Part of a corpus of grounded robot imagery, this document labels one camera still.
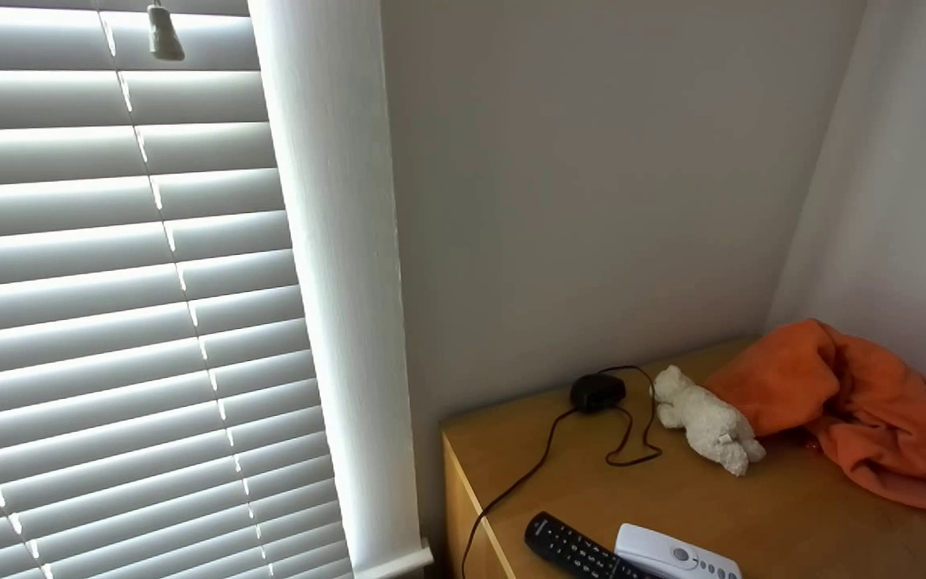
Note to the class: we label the black power adapter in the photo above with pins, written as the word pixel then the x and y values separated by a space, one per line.
pixel 596 394

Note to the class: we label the white plush toy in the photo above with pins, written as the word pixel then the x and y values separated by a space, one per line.
pixel 705 421

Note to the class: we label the black remote control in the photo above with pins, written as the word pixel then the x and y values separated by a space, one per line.
pixel 569 547

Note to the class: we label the white device with buttons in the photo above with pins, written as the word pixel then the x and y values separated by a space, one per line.
pixel 665 557

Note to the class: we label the white window blinds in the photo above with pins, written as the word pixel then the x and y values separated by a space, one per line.
pixel 77 267

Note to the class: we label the orange towel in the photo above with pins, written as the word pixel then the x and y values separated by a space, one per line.
pixel 861 407

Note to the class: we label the white window frame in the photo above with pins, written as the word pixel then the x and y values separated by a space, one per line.
pixel 335 267

